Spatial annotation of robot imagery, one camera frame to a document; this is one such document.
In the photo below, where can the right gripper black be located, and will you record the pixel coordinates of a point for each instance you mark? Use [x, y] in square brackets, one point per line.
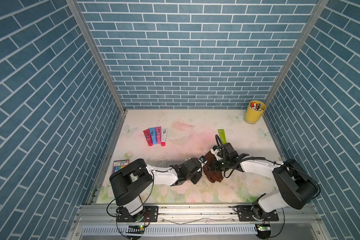
[215, 166]

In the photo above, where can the aluminium front rail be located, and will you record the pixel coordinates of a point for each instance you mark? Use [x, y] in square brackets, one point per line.
[101, 214]

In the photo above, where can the green toothpaste tube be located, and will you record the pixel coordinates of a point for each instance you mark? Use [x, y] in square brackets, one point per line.
[222, 136]

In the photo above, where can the yellow cup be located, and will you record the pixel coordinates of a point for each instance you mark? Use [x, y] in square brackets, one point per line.
[252, 116]

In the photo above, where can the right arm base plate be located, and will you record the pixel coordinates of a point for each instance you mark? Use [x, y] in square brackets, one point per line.
[250, 213]

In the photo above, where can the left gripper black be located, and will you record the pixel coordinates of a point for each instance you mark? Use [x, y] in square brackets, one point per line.
[199, 176]

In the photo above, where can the red toothpaste tube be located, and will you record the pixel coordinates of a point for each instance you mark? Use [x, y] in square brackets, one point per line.
[148, 138]

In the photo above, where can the pens in cup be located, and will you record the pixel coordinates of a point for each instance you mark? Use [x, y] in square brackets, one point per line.
[256, 106]

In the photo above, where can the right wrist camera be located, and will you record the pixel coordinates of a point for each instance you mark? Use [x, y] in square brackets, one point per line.
[220, 146]

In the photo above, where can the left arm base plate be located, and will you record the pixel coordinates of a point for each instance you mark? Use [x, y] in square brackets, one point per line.
[138, 214]

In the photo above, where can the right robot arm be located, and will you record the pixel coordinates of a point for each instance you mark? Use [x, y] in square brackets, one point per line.
[294, 186]

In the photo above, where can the white pink-cap toothpaste tube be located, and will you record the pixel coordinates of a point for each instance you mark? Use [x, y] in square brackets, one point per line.
[164, 135]

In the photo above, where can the colourful card on table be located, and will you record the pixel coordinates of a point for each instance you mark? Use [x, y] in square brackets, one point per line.
[118, 165]

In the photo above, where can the brown cloth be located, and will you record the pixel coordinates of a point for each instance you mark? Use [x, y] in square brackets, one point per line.
[211, 169]

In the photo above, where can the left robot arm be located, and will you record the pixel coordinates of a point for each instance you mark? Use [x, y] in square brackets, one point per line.
[129, 182]

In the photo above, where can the magenta toothpaste tube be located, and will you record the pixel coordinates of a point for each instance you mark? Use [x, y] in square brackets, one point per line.
[158, 131]

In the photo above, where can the blue toothpaste tube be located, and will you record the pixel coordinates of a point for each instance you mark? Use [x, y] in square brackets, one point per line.
[153, 135]

